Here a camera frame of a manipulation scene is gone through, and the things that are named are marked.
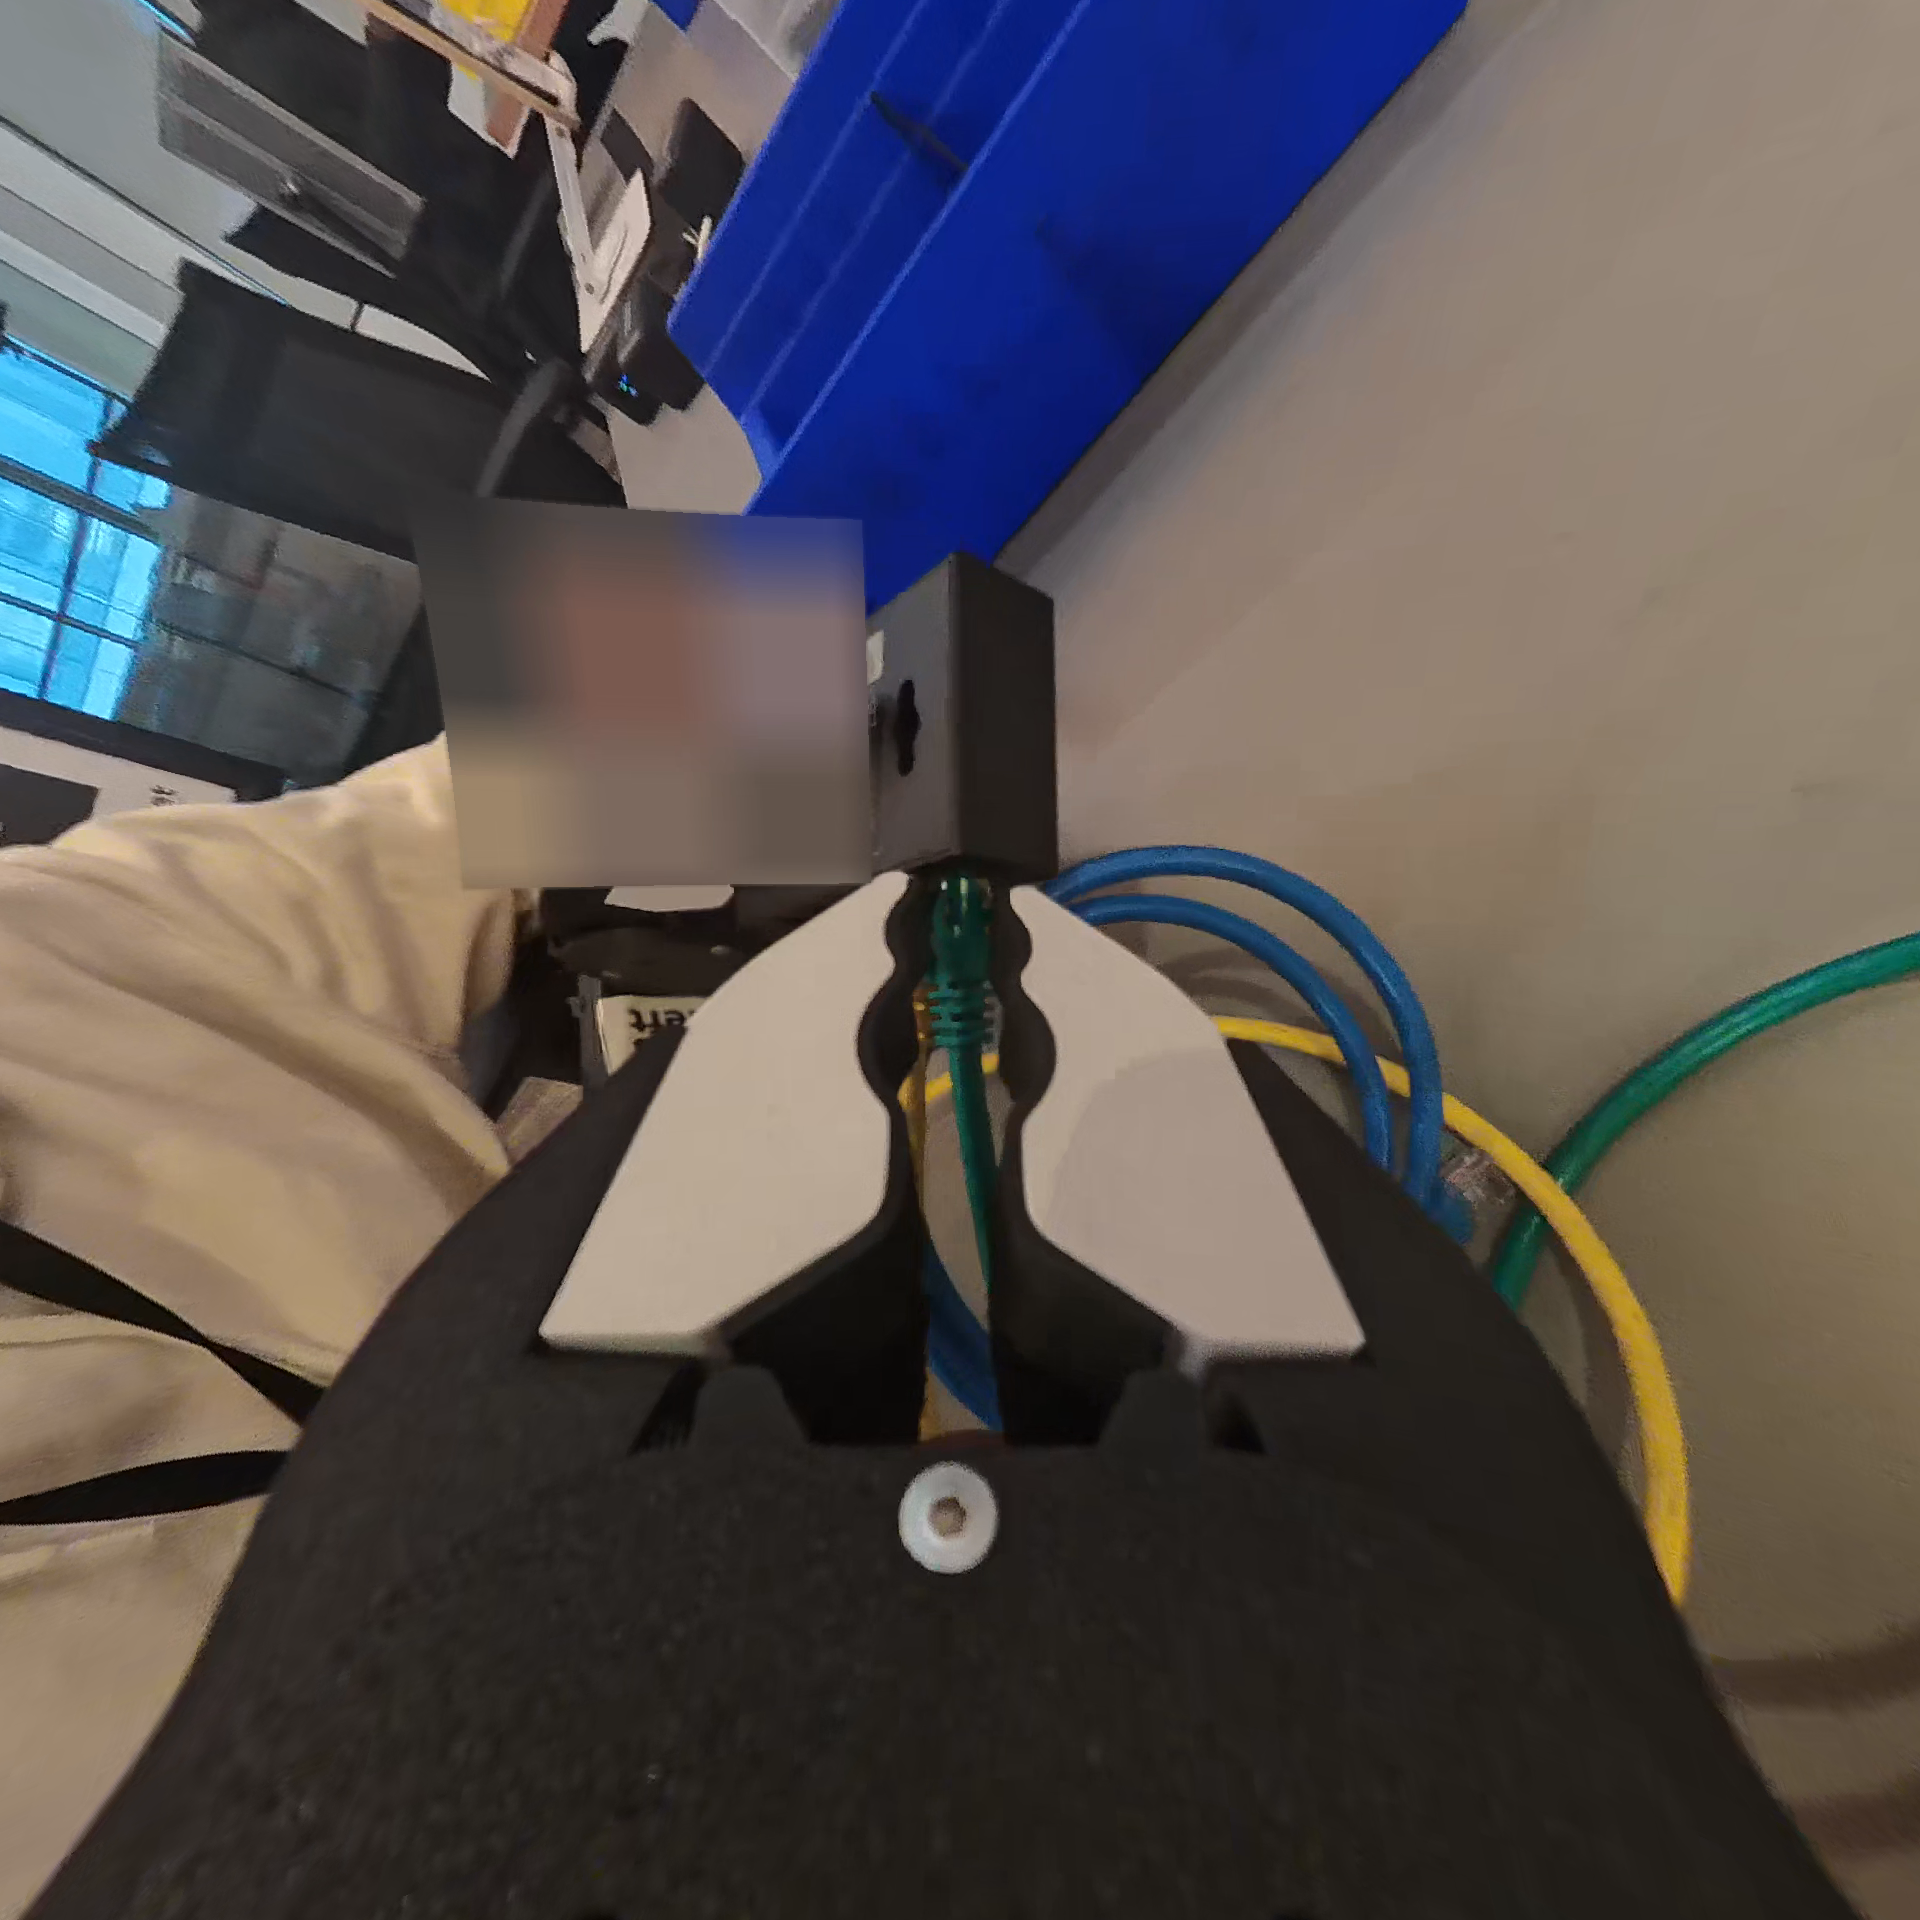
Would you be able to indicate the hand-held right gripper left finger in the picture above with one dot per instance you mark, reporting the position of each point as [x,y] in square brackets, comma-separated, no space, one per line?
[735,1171]

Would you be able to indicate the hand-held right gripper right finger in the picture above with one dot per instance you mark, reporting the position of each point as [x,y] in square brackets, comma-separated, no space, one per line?
[1184,1171]

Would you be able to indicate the black network switch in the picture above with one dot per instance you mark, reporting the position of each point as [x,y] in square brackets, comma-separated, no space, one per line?
[974,705]

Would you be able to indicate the blue storage bin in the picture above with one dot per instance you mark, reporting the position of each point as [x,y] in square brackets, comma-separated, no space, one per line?
[1050,270]

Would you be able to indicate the person's left forearm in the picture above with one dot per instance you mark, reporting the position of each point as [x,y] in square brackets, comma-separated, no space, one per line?
[224,931]

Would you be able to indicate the person's beige clothing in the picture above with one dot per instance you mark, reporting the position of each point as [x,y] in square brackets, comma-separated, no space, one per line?
[120,1350]

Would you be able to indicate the white desk lamp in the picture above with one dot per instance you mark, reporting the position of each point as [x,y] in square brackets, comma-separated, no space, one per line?
[600,224]

